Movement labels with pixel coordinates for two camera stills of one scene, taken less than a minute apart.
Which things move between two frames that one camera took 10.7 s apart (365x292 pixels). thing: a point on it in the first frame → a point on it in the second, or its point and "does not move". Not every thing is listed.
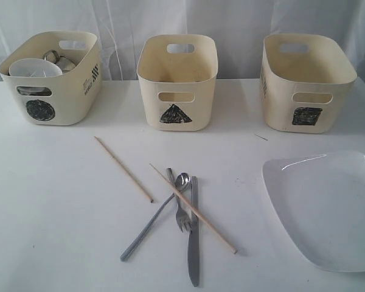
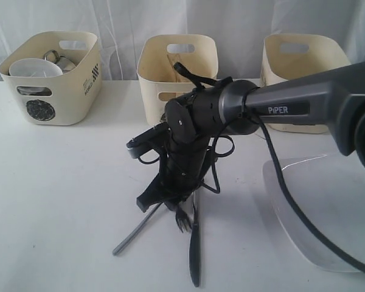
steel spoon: x=182 y=180 → x=137 y=228
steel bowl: x=33 y=90 does not move
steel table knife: x=193 y=243 does not move
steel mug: x=64 y=64 does not move
